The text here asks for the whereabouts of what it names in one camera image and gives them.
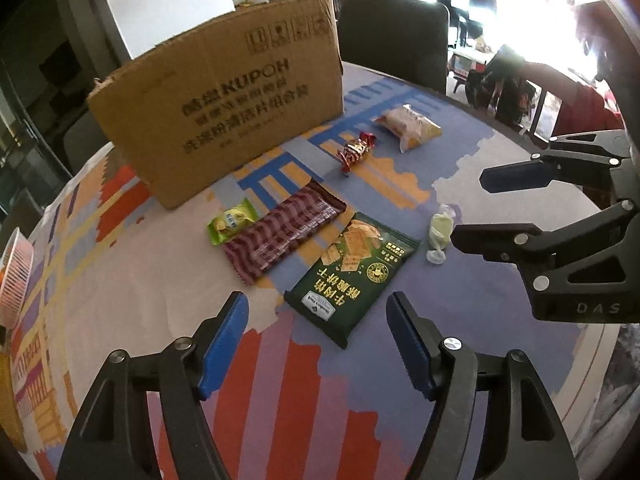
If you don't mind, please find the dark green cracker packet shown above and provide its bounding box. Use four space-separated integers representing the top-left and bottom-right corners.
283 211 421 350

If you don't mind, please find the brown striped snack bar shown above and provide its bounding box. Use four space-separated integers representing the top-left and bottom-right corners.
222 181 347 286

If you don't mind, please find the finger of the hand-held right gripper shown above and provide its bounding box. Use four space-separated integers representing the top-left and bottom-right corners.
479 129 636 194
450 199 638 286

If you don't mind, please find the colourful patterned table mat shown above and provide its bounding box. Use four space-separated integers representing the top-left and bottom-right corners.
10 60 601 480

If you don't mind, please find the white slatted basket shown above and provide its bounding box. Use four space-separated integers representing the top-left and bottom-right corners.
0 227 35 328

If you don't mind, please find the black framed glass sliding door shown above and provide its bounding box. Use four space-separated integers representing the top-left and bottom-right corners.
0 10 101 211

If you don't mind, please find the pale green candy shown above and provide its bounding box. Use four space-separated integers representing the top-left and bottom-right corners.
426 205 457 264

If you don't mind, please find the brown cardboard box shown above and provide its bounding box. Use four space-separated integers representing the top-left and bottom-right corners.
87 0 345 211

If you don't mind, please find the beige pastry packet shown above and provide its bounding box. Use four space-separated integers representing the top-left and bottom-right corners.
372 105 443 153

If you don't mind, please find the red garment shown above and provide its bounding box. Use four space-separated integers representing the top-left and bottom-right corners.
520 2 626 133

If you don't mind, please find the red and gold candy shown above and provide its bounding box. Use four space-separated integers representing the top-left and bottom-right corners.
336 131 378 176

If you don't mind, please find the black bag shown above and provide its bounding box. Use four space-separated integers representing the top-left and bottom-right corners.
465 45 538 126

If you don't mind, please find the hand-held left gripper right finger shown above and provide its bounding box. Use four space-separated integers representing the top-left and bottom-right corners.
386 291 578 480

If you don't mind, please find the yellow-green small snack packet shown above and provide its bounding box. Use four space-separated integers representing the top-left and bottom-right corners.
207 198 261 246

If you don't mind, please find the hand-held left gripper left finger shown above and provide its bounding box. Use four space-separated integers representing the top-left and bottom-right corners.
56 291 250 480

